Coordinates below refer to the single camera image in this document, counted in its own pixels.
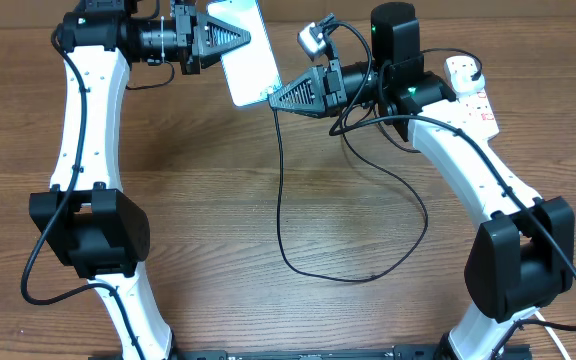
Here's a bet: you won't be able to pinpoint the black USB charging cable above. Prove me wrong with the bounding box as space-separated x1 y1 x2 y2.
262 47 485 284

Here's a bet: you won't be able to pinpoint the Samsung Galaxy smartphone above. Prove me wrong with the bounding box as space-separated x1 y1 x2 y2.
207 0 282 107

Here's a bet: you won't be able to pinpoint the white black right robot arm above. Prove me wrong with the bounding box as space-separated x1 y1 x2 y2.
269 2 576 359

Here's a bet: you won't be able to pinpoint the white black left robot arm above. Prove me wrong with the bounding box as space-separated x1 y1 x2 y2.
29 0 251 359

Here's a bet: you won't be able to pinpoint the white charger adapter plug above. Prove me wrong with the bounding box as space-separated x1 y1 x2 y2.
448 67 486 98

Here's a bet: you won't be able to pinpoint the white power strip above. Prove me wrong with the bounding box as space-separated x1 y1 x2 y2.
443 55 500 141

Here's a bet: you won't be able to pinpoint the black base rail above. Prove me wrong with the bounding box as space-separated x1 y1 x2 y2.
87 343 449 360

